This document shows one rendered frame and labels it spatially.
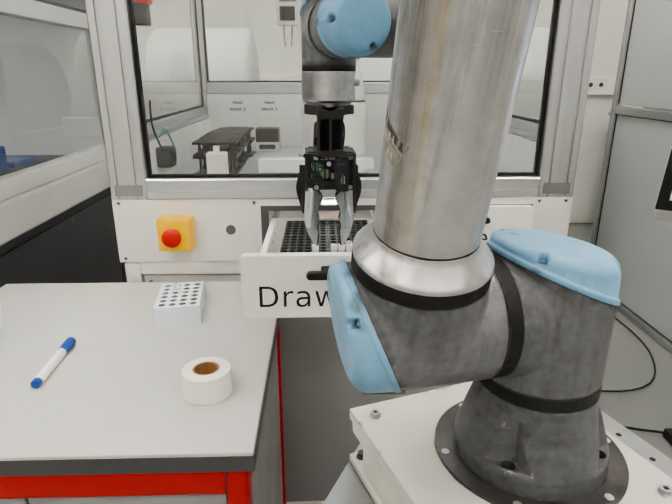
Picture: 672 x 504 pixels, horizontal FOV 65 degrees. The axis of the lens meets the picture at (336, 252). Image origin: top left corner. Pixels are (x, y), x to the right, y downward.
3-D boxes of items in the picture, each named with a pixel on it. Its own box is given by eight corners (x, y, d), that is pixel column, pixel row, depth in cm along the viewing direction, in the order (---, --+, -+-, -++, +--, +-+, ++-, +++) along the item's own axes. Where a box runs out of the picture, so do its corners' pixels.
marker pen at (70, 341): (41, 389, 79) (39, 379, 79) (30, 389, 79) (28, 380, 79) (76, 344, 92) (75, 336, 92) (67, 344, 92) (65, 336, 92)
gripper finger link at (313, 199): (297, 252, 78) (305, 191, 76) (298, 240, 84) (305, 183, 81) (318, 254, 79) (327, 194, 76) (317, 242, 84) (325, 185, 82)
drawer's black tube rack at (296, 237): (376, 284, 98) (377, 251, 96) (280, 285, 98) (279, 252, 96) (366, 247, 119) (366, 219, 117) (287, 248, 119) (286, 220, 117)
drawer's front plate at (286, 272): (415, 316, 90) (418, 254, 86) (243, 318, 89) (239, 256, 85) (413, 311, 91) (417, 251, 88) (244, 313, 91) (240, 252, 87)
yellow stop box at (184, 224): (191, 252, 115) (188, 220, 113) (157, 252, 115) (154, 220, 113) (196, 245, 120) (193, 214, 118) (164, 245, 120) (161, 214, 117)
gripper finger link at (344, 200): (342, 254, 79) (333, 194, 76) (339, 242, 85) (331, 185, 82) (362, 251, 79) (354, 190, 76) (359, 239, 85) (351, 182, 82)
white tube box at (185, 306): (201, 323, 100) (199, 305, 99) (154, 327, 99) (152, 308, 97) (205, 297, 112) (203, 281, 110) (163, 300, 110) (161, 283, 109)
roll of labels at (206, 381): (188, 410, 74) (185, 386, 73) (179, 385, 80) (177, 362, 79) (237, 398, 77) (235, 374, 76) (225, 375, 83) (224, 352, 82)
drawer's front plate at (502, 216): (529, 253, 121) (535, 206, 117) (402, 254, 120) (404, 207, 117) (526, 251, 123) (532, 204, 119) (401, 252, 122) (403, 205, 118)
